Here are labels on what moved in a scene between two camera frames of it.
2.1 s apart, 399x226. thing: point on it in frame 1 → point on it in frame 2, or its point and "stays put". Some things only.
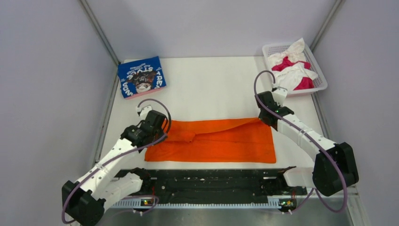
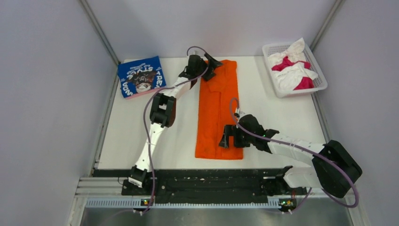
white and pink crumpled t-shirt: (291, 68) stays put
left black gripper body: (159, 133) → (202, 67)
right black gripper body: (260, 117) → (242, 139)
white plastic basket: (319, 84) stays put
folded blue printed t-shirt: (140, 76) stays put
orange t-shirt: (244, 140) → (214, 113)
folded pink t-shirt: (144, 93) stays put
